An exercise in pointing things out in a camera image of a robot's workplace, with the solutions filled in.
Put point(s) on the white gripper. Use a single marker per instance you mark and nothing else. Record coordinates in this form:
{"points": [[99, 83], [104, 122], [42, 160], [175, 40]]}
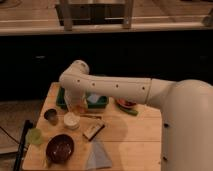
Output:
{"points": [[72, 100]]}

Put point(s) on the small yellow-red apple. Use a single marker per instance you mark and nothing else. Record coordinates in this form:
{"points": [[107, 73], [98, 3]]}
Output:
{"points": [[81, 109]]}

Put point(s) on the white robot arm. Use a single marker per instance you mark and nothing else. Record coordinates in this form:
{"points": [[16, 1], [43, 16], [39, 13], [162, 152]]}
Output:
{"points": [[186, 109]]}

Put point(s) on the white paper cup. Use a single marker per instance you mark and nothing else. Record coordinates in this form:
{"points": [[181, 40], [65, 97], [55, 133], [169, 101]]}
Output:
{"points": [[71, 121]]}

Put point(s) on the dark metal cup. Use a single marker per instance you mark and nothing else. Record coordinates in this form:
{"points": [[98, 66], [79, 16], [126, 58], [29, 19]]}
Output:
{"points": [[51, 116]]}

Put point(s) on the green plastic cup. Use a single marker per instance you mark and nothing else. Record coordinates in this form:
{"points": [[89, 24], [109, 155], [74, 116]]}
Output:
{"points": [[34, 137]]}

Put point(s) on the grey sponge in tray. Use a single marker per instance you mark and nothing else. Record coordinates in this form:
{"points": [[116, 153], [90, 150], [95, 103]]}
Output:
{"points": [[93, 98]]}

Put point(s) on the thin brown stick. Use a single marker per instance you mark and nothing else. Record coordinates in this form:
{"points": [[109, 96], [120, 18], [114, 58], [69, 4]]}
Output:
{"points": [[91, 116]]}

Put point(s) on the green plastic tray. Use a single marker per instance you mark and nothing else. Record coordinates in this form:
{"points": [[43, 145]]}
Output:
{"points": [[101, 104]]}

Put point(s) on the brown rectangular block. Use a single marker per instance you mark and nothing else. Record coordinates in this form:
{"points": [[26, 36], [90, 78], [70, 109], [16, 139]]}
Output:
{"points": [[93, 129]]}

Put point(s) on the black stand at left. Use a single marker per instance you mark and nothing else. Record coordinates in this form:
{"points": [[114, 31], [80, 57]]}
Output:
{"points": [[27, 125]]}

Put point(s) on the dark red bowl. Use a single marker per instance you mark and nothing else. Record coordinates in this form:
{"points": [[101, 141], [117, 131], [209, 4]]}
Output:
{"points": [[60, 148]]}

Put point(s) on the orange bowl with contents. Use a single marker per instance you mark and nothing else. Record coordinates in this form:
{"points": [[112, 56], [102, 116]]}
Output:
{"points": [[125, 103]]}

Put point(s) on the green vegetable piece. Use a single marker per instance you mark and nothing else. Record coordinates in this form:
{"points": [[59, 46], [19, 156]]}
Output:
{"points": [[128, 111]]}

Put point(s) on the grey folded cloth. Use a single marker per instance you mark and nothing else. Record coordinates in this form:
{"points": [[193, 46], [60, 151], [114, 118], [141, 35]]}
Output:
{"points": [[98, 157]]}

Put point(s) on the wooden chair frame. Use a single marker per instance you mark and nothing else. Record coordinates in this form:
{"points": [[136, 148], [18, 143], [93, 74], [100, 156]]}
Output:
{"points": [[72, 13]]}

